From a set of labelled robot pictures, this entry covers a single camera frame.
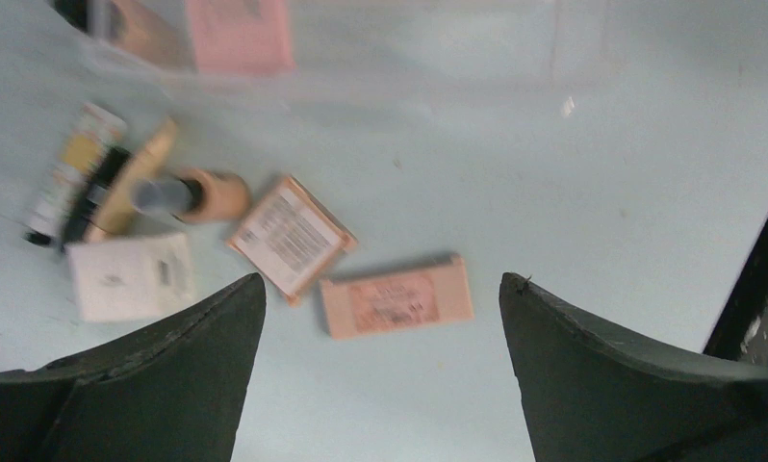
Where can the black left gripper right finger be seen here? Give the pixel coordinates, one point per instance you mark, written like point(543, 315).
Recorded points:
point(593, 390)

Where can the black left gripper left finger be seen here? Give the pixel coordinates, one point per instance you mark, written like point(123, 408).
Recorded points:
point(173, 390)

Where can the tan rectangular makeup palette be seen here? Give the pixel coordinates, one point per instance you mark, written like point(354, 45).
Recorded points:
point(397, 300)

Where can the black makeup pencil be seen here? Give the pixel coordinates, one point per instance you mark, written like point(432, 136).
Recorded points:
point(91, 196)

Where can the white tube black cap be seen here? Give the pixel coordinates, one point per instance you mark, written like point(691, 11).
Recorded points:
point(94, 132)

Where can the pink makeup compact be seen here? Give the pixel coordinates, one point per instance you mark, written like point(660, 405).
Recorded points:
point(235, 37)

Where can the clear acrylic drawer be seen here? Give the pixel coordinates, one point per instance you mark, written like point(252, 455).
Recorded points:
point(430, 53)

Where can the square tan makeup compact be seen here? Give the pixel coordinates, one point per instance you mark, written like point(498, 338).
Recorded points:
point(291, 239)

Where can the white cosmetic box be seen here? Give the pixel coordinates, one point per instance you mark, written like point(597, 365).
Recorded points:
point(132, 279)

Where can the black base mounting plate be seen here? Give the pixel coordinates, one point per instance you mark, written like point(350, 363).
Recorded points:
point(741, 332)

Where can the beige concealer stick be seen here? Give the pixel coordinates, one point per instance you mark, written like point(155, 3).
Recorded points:
point(116, 212)

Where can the foundation bottle black cap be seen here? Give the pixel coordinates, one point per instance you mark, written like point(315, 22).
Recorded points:
point(193, 195)

